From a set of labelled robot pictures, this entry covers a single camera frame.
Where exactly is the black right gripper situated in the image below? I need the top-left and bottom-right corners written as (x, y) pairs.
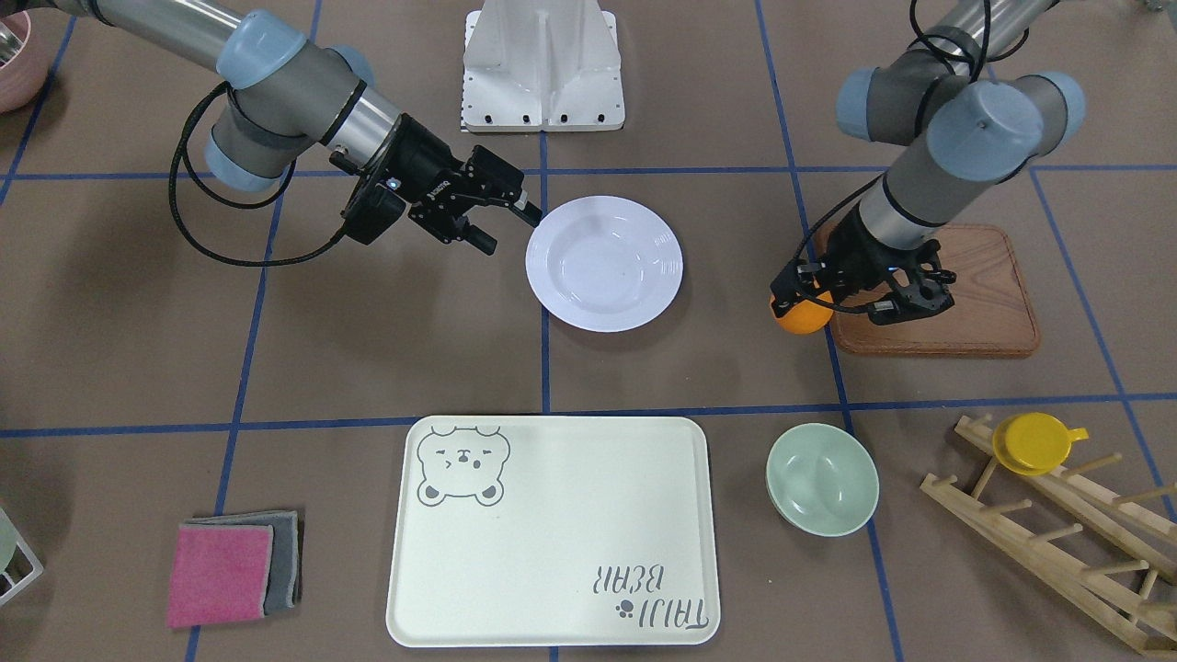
top-left (383, 115), bottom-right (543, 256)

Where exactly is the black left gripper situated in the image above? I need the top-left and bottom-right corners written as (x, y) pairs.
top-left (770, 206), bottom-right (930, 318)

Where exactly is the orange fruit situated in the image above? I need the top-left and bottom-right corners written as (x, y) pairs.
top-left (774, 299), bottom-right (834, 335)

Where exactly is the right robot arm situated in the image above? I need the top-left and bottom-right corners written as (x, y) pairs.
top-left (51, 1), bottom-right (543, 254)

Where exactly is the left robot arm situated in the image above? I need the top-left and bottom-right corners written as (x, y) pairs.
top-left (771, 1), bottom-right (1086, 325)

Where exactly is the cream bear tray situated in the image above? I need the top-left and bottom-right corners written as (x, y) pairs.
top-left (386, 416), bottom-right (722, 648)

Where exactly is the white ridged plate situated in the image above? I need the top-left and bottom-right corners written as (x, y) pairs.
top-left (525, 194), bottom-right (685, 335)

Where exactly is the green ceramic bowl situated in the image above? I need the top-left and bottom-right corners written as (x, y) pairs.
top-left (765, 423), bottom-right (880, 538)

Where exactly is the yellow mug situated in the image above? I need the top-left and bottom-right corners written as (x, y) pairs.
top-left (991, 412), bottom-right (1090, 476)

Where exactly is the grey cloth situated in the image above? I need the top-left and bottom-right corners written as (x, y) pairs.
top-left (182, 510), bottom-right (300, 618)

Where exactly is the pink cloth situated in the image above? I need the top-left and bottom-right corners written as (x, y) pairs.
top-left (166, 524), bottom-right (273, 629)

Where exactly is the pink bowl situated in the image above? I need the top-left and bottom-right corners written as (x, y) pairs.
top-left (1, 11), bottom-right (51, 113)

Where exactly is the wooden dish rack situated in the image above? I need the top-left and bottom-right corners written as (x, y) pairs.
top-left (920, 416), bottom-right (1176, 661)

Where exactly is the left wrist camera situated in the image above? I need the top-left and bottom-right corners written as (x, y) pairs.
top-left (867, 238), bottom-right (957, 325)

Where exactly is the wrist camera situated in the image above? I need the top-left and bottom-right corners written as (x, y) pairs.
top-left (341, 179), bottom-right (407, 245)
top-left (867, 238), bottom-right (957, 325)

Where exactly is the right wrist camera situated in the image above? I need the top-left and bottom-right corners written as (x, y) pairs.
top-left (341, 179), bottom-right (407, 245)

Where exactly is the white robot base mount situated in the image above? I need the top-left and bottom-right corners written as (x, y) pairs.
top-left (460, 1), bottom-right (626, 133)

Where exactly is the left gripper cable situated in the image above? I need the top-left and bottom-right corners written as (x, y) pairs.
top-left (789, 0), bottom-right (1012, 316)

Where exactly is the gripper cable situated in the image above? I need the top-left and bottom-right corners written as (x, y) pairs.
top-left (789, 0), bottom-right (1012, 316)
top-left (168, 81), bottom-right (370, 269)

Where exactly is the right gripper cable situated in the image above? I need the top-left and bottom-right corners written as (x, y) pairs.
top-left (168, 81), bottom-right (370, 269)

